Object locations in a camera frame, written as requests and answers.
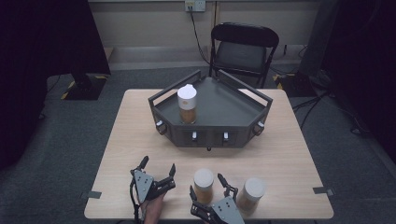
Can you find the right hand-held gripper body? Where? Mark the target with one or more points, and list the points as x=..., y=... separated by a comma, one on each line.
x=227, y=211

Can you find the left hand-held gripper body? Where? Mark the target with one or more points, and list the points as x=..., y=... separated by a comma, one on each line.
x=143, y=185

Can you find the white lidded spice jar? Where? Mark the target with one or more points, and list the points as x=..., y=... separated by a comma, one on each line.
x=203, y=179
x=253, y=188

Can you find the spice jar with pointed cap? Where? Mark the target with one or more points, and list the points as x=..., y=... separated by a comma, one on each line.
x=186, y=98

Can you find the dark grey hexagonal tray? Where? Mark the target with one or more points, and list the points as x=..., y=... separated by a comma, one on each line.
x=224, y=107

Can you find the person's left hand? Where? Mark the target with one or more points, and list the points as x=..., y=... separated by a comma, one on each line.
x=154, y=210

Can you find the black hook with white tab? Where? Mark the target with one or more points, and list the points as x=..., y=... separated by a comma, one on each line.
x=259, y=127
x=225, y=136
x=160, y=126
x=194, y=136

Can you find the grey tape strip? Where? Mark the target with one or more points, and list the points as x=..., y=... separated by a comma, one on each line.
x=93, y=194
x=322, y=190

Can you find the black stand base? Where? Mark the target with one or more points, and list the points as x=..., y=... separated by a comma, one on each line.
x=300, y=85
x=88, y=88

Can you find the dark curtain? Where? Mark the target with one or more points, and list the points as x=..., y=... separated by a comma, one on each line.
x=37, y=62
x=367, y=62

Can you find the black folding chair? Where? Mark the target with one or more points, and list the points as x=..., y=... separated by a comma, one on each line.
x=244, y=34

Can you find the white wall socket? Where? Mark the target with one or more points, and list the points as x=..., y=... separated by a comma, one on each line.
x=195, y=4

